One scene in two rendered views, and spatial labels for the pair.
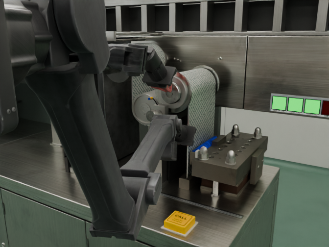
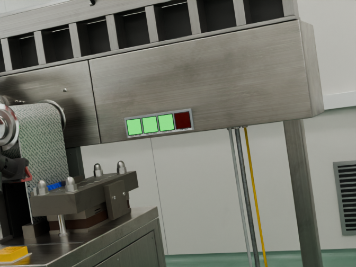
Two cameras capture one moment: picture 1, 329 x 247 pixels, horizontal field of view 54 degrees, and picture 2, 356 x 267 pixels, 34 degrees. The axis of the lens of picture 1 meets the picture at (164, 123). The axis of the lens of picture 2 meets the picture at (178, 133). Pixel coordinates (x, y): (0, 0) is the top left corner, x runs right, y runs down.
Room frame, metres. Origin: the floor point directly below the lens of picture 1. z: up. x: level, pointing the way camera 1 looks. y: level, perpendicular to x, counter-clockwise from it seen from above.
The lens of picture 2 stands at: (-0.72, -0.32, 1.24)
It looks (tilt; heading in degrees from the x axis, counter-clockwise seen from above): 3 degrees down; 352
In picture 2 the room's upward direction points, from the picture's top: 8 degrees counter-clockwise
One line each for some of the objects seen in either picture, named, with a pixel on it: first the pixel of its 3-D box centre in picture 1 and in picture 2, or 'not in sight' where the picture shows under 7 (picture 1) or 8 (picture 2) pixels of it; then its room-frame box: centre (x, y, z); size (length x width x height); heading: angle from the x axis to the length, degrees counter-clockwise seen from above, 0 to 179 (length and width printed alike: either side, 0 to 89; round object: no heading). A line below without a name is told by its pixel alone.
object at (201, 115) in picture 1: (201, 123); (45, 162); (1.21, -0.14, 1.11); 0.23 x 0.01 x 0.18; 149
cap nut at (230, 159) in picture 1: (230, 156); (70, 184); (1.02, -0.22, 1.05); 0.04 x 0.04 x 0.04
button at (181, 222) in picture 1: (179, 222); (9, 254); (0.85, -0.04, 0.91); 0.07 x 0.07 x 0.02; 59
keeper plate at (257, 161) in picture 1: (257, 166); (116, 199); (1.14, -0.35, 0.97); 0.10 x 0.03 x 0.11; 149
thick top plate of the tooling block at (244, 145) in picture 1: (233, 154); (88, 192); (1.18, -0.27, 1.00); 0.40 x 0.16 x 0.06; 149
